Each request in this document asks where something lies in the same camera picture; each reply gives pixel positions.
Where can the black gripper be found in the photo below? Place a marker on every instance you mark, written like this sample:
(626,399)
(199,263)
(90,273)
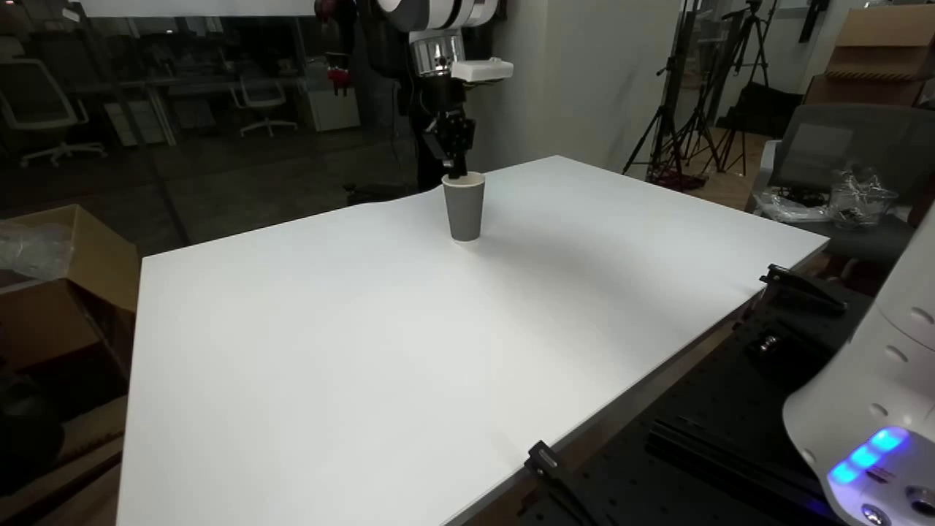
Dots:
(449,111)

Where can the grey paper cup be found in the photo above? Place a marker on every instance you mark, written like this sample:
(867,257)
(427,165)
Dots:
(465,206)

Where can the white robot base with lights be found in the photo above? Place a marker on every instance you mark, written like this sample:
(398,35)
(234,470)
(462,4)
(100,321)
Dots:
(879,388)

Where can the white office chair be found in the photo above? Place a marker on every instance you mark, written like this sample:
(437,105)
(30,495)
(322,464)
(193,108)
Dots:
(264,103)
(39,111)

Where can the black table clamp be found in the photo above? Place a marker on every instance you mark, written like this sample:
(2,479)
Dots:
(557,483)
(806,289)

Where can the clear plastic bag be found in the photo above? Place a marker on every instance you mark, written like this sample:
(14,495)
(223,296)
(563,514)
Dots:
(838,200)

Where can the grey armchair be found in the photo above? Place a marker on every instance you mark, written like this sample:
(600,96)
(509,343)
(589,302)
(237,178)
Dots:
(858,146)

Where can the brown cardboard box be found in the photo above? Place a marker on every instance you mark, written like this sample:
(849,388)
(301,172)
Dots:
(59,280)

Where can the stacked cardboard boxes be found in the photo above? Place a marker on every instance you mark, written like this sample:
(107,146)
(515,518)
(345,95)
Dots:
(879,60)

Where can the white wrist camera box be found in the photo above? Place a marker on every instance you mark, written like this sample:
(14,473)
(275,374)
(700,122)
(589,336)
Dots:
(484,68)

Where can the black camera tripod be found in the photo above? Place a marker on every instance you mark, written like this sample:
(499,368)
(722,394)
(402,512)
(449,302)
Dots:
(677,96)

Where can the small black bracket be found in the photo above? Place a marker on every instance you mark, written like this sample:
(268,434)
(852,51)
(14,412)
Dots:
(776,343)

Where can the black aluminium rail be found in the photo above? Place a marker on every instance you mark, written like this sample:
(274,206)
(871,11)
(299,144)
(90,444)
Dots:
(732,467)

